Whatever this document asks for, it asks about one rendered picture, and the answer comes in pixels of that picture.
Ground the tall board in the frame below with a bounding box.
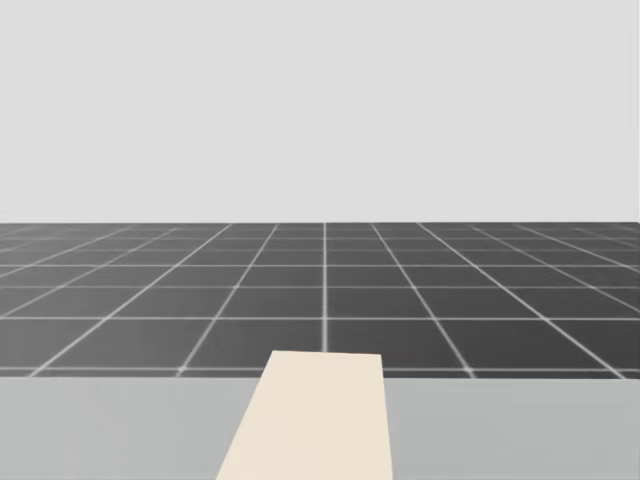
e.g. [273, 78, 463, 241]
[214, 349, 395, 480]

